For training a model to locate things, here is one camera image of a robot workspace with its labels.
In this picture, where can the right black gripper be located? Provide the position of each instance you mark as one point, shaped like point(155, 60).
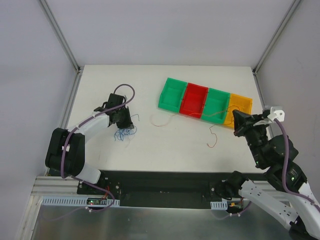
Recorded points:
point(249, 125)

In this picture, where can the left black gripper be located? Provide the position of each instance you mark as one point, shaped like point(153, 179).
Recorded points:
point(125, 120)

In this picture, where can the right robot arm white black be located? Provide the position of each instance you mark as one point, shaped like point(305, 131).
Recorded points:
point(273, 152)

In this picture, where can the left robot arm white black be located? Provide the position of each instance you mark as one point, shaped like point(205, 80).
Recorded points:
point(67, 147)

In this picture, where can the yellow plastic bin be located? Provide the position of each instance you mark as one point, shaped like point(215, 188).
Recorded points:
point(237, 102)

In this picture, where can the right green plastic bin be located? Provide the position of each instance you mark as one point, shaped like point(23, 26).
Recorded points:
point(216, 106)

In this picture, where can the green plastic bin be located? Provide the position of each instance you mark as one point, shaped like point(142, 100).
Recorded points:
point(172, 95)
point(216, 106)

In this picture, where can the red plastic bin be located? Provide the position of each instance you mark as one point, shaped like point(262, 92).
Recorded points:
point(194, 100)

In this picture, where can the left green plastic bin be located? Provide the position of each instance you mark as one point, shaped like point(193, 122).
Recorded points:
point(172, 95)

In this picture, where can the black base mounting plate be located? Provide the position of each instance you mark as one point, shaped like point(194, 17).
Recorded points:
point(179, 190)

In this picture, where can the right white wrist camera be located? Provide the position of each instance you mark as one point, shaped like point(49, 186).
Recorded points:
point(272, 113)

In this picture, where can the right white cable duct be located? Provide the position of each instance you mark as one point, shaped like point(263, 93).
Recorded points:
point(219, 205)

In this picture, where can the white cable duct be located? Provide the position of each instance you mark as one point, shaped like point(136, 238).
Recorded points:
point(219, 205)
point(68, 201)

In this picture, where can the left aluminium frame post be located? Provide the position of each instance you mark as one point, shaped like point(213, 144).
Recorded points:
point(59, 34)

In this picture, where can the aluminium frame post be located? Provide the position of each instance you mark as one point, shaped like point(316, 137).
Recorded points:
point(295, 4)
point(59, 34)

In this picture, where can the left white cable duct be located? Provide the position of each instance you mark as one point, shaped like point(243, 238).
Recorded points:
point(68, 201)

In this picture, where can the right aluminium frame post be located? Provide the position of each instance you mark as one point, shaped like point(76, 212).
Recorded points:
point(295, 4)

